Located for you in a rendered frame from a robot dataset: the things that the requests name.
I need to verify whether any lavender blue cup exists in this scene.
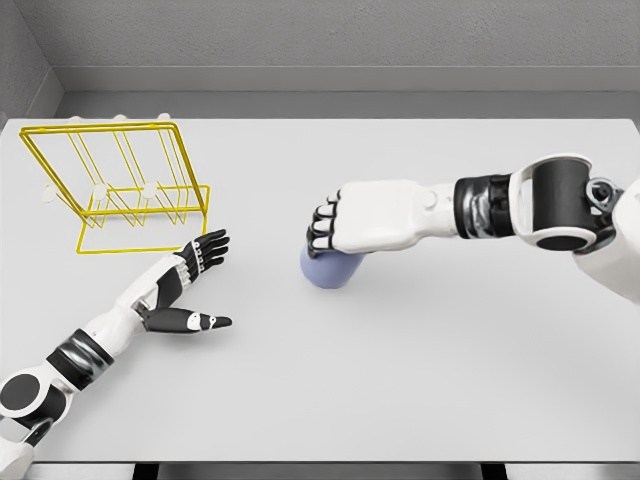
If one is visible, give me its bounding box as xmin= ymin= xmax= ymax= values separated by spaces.
xmin=299 ymin=242 xmax=367 ymax=291

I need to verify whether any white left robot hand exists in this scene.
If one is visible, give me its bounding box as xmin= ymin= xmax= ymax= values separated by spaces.
xmin=113 ymin=228 xmax=234 ymax=335

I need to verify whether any yellow wire cup holder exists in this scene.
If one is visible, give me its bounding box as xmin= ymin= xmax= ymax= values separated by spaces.
xmin=19 ymin=113 xmax=211 ymax=256

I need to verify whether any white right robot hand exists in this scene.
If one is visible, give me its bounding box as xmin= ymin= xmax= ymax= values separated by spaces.
xmin=304 ymin=180 xmax=435 ymax=260

